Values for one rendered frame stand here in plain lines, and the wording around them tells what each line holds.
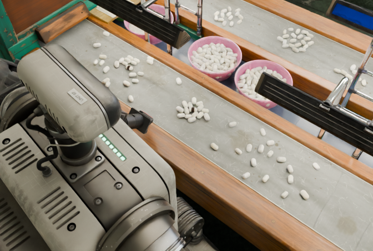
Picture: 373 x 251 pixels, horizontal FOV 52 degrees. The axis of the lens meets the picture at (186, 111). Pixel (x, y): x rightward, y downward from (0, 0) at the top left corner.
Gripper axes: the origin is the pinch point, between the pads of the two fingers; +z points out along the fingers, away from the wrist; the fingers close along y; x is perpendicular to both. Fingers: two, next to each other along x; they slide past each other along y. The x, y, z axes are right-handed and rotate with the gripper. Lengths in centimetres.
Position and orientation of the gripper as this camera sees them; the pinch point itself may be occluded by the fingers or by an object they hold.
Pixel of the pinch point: (150, 119)
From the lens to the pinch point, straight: 159.2
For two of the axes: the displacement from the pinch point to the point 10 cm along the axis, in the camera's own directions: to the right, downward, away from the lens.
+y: -7.8, -5.0, 3.7
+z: 4.6, -0.6, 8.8
